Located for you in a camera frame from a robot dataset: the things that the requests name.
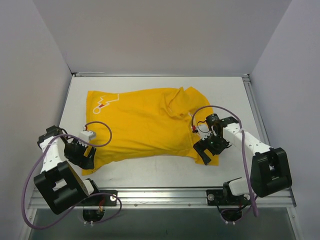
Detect yellow pillowcase with print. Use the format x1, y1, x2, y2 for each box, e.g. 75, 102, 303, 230
82, 87, 213, 176

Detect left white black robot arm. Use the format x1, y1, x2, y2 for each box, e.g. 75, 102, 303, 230
33, 125, 101, 215

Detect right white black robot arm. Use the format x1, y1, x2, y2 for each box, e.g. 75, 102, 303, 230
191, 113, 292, 205

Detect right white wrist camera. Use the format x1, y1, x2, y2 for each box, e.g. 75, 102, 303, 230
192, 123, 212, 144

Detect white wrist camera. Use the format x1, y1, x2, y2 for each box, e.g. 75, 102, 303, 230
192, 123, 212, 144
78, 130, 96, 143

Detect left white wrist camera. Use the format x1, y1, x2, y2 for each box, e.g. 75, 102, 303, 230
78, 130, 96, 143

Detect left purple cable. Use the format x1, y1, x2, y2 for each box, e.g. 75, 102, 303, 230
21, 121, 123, 230

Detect purple cable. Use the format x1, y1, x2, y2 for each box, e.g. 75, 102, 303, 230
191, 105, 260, 224
21, 121, 123, 230

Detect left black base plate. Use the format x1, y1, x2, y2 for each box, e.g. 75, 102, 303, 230
79, 190, 118, 207

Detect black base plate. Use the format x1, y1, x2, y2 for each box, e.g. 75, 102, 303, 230
79, 190, 118, 207
206, 188, 251, 207

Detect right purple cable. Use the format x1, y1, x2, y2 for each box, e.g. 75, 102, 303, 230
191, 105, 260, 224

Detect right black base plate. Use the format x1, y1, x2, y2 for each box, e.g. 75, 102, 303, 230
206, 188, 251, 207

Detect aluminium front rail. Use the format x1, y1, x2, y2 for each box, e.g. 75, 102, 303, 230
27, 186, 297, 210

